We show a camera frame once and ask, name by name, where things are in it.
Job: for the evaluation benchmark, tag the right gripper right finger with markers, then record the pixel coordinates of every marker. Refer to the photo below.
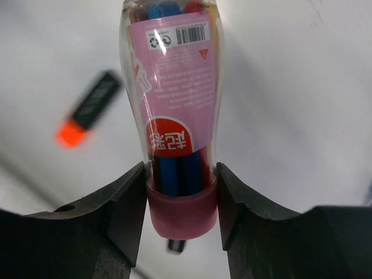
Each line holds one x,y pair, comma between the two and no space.
266,240

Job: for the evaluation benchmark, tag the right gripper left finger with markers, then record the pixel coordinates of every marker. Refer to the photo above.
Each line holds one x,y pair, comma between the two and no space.
97,236

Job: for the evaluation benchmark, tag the pink capped marker bottle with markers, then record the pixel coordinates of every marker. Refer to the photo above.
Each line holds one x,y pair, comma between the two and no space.
172,58

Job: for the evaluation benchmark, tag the pink highlighter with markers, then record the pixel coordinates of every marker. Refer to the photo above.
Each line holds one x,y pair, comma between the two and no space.
176,246

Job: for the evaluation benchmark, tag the orange highlighter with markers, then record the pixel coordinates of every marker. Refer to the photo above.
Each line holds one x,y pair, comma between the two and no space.
90,108

